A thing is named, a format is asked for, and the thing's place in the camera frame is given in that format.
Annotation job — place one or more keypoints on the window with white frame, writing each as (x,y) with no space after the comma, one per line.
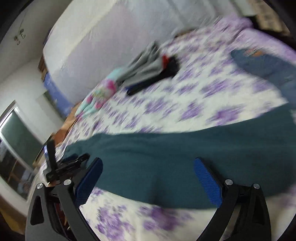
(19,149)

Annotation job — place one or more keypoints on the folded black garment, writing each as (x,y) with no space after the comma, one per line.
(169,70)

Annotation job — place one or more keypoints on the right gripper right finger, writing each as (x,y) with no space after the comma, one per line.
(252,223)

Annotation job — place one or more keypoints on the blue denim jeans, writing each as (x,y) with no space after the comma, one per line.
(269,67)

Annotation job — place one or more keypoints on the dark teal fleece pants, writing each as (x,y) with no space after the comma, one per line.
(158,168)

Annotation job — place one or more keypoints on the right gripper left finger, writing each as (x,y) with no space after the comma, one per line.
(54,211)

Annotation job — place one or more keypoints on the folded floral turquoise quilt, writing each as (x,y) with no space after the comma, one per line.
(101,93)

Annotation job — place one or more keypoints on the beige brick pattern curtain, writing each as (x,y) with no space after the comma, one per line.
(266,17)

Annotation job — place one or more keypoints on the brown orange pillow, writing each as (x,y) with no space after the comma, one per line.
(67,125)

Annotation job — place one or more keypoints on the purple floral bedspread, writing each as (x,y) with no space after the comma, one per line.
(208,91)

